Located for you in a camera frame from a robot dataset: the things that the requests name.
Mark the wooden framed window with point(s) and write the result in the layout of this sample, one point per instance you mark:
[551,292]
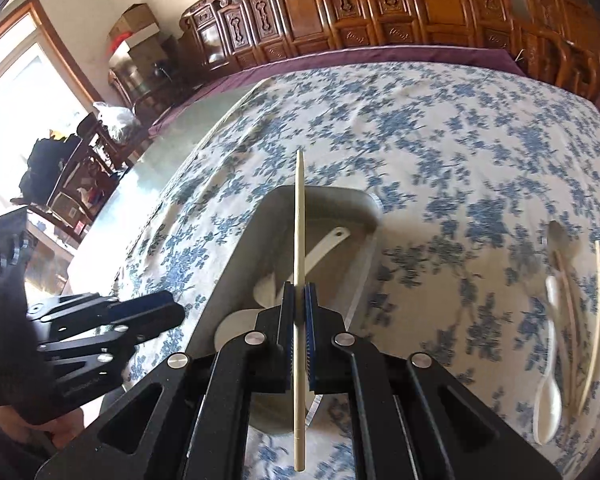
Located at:
[30,90]

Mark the white plastic spoon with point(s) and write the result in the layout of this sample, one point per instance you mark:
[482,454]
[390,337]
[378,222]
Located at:
[547,410]
[325,247]
[235,327]

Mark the wooden side table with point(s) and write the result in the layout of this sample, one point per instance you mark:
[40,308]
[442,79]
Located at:
[125,80]

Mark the long purple seat cushion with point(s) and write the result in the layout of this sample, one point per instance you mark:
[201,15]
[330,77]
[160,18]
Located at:
[330,55]

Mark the dark wooden chair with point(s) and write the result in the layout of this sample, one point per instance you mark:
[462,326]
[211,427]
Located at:
[95,160]

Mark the beige chopstick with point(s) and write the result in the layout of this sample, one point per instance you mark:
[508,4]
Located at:
[596,325]
[300,210]
[569,350]

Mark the grey rectangular container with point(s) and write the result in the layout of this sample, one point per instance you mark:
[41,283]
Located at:
[245,240]

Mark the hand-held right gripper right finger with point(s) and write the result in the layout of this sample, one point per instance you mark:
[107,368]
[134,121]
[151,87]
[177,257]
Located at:
[308,332]

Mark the person's left hand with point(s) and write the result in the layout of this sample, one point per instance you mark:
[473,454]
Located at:
[65,430]

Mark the black bag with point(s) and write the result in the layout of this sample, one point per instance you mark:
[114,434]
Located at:
[45,165]

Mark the carved wooden sofa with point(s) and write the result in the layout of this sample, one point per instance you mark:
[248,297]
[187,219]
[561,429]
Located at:
[360,5]

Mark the blue floral tablecloth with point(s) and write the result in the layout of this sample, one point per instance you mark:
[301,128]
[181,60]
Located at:
[430,135]

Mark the large brown cardboard box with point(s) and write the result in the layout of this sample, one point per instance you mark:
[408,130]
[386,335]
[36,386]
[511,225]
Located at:
[152,52]

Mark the carved wooden armchair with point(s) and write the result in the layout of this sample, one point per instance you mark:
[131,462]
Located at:
[565,15]

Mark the clear plastic bag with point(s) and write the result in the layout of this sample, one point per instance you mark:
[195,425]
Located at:
[112,117]

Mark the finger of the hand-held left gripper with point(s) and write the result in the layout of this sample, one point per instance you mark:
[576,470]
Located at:
[90,360]
[145,312]

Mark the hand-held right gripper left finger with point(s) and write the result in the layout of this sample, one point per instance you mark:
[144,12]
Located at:
[291,332]

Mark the metal spoon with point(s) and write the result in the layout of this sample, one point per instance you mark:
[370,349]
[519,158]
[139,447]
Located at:
[558,234]

